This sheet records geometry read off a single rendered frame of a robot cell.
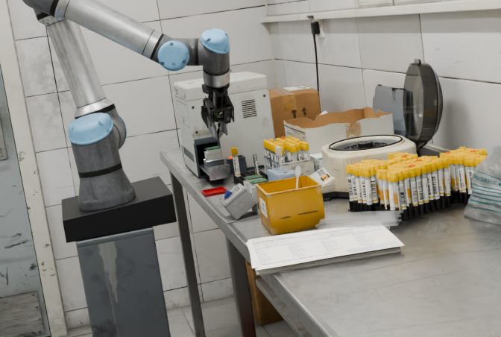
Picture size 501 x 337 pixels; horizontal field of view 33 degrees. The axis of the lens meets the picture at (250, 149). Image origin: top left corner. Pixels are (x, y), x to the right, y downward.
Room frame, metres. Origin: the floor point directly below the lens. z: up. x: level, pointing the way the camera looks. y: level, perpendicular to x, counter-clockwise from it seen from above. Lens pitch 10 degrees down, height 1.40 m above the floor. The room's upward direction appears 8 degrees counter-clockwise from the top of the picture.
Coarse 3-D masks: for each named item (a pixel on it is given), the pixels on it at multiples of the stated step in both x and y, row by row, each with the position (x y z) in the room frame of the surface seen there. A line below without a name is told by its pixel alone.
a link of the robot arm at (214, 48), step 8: (208, 32) 2.29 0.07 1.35; (216, 32) 2.29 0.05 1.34; (224, 32) 2.29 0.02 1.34; (200, 40) 2.29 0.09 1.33; (208, 40) 2.26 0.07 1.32; (216, 40) 2.26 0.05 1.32; (224, 40) 2.27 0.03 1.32; (200, 48) 2.28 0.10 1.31; (208, 48) 2.27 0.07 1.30; (216, 48) 2.26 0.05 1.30; (224, 48) 2.28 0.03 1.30; (200, 56) 2.28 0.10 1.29; (208, 56) 2.28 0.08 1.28; (216, 56) 2.27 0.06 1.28; (224, 56) 2.29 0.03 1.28; (200, 64) 2.30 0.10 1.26; (208, 64) 2.29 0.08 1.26; (216, 64) 2.29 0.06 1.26; (224, 64) 2.30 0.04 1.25; (208, 72) 2.31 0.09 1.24; (216, 72) 2.30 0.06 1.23; (224, 72) 2.31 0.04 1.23
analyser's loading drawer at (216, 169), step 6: (204, 162) 2.62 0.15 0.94; (210, 162) 2.58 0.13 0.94; (216, 162) 2.58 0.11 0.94; (222, 162) 2.59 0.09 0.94; (204, 168) 2.63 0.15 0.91; (210, 168) 2.52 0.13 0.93; (216, 168) 2.53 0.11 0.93; (222, 168) 2.53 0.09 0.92; (228, 168) 2.53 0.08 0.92; (210, 174) 2.52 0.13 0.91; (216, 174) 2.53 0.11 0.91; (222, 174) 2.53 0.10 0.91; (228, 174) 2.53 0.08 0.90
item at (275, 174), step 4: (272, 168) 2.16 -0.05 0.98; (276, 168) 2.16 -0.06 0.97; (284, 168) 2.14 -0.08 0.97; (268, 172) 2.15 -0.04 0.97; (272, 172) 2.12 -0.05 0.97; (276, 172) 2.11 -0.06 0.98; (280, 172) 2.10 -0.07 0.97; (284, 172) 2.09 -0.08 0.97; (288, 172) 2.08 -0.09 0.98; (292, 172) 2.08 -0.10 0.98; (268, 176) 2.15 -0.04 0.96; (272, 176) 2.13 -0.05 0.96; (276, 176) 2.10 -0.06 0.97; (280, 176) 2.07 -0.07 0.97; (284, 176) 2.07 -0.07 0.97; (288, 176) 2.07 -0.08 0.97; (292, 176) 2.07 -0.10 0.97; (268, 180) 2.16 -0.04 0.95; (272, 180) 2.13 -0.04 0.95
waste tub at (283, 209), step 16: (304, 176) 2.02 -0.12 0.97; (272, 192) 2.01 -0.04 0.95; (288, 192) 1.88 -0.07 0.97; (304, 192) 1.89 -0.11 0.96; (320, 192) 1.89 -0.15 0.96; (272, 208) 1.88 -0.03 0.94; (288, 208) 1.88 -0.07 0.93; (304, 208) 1.89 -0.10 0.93; (320, 208) 1.89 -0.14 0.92; (272, 224) 1.87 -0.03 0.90; (288, 224) 1.88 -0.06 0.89; (304, 224) 1.89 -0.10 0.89
